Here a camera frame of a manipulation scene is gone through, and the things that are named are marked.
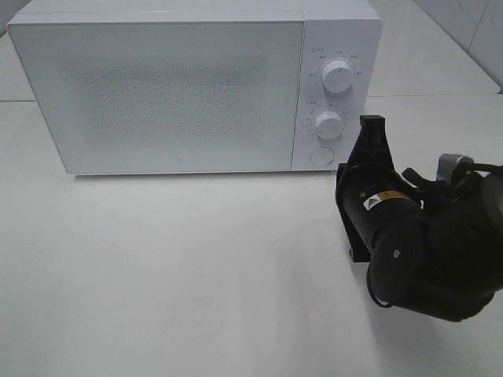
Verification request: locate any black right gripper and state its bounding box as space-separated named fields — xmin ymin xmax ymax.
xmin=335 ymin=115 xmax=421 ymax=262

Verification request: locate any white dial knob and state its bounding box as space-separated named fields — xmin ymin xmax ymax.
xmin=321 ymin=58 xmax=354 ymax=94
xmin=314 ymin=111 xmax=343 ymax=140

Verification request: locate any round white door button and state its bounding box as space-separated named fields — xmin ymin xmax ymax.
xmin=310 ymin=147 xmax=335 ymax=167

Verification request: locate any white microwave door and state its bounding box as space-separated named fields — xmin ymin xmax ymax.
xmin=9 ymin=22 xmax=303 ymax=175

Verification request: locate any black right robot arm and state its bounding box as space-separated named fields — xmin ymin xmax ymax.
xmin=335 ymin=115 xmax=502 ymax=322

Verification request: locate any white microwave oven body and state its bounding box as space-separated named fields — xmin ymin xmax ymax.
xmin=7 ymin=1 xmax=383 ymax=174

